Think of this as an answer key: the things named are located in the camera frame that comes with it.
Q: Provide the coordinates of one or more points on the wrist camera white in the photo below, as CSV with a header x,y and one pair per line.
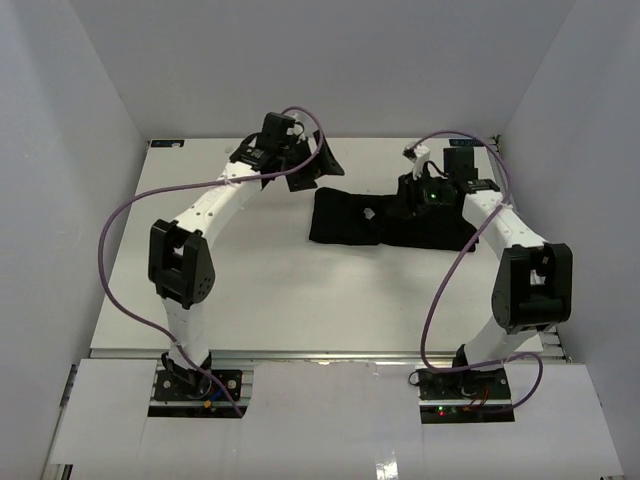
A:
x,y
296,130
419,155

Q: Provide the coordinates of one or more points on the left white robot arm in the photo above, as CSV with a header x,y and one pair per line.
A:
x,y
180,261

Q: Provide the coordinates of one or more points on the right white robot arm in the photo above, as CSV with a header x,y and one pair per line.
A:
x,y
479,210

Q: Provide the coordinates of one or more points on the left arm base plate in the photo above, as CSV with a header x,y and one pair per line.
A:
x,y
169,400

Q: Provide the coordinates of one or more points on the right black logo sticker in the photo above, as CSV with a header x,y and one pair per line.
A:
x,y
464,143

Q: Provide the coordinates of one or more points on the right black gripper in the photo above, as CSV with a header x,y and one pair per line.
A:
x,y
408,191

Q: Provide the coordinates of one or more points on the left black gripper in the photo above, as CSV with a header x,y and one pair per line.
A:
x,y
323,163

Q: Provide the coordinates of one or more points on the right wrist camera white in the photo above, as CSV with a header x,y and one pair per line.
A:
x,y
419,155

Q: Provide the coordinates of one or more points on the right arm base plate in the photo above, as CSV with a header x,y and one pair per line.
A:
x,y
470,397

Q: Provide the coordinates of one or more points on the aluminium front rail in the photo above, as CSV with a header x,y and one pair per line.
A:
x,y
324,355

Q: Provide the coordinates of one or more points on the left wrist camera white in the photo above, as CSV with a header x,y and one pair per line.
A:
x,y
296,130

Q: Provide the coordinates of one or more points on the black t-shirt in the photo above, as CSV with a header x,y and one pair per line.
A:
x,y
341,218

